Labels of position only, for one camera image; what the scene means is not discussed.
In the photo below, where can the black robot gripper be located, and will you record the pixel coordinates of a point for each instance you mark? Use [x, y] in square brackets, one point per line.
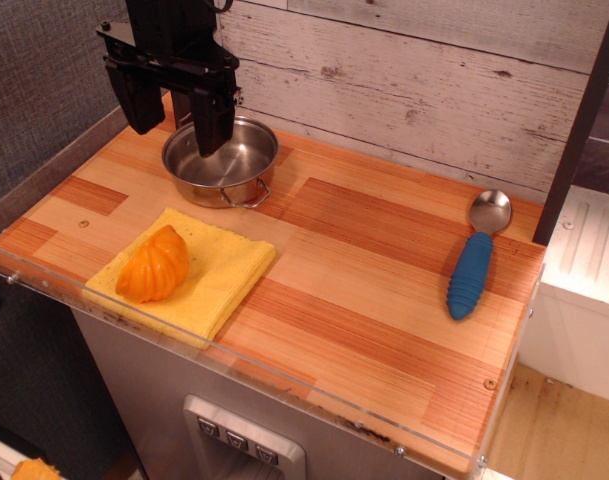
[171, 45]

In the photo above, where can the orange slice toy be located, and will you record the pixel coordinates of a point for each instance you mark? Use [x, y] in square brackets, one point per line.
[156, 268]

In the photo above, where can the silver metal pot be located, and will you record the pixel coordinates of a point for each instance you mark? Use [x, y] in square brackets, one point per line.
[237, 175]

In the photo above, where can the yellow folded cloth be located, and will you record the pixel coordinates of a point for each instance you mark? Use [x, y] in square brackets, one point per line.
[224, 267]

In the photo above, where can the silver toy fridge cabinet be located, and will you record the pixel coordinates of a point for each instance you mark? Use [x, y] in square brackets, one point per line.
[191, 416]

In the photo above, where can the yellow object bottom left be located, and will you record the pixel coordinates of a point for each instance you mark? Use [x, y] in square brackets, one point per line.
[35, 469]

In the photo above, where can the white toy sink unit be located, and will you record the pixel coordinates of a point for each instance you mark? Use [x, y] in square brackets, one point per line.
[567, 333]

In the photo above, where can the clear acrylic guard rail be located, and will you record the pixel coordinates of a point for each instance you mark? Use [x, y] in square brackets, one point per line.
[363, 335]

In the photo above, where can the blue handled metal spoon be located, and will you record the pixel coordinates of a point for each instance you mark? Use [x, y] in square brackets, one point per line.
[489, 213]

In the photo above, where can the dark vertical post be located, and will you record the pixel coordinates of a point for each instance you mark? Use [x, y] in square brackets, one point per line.
[586, 115]

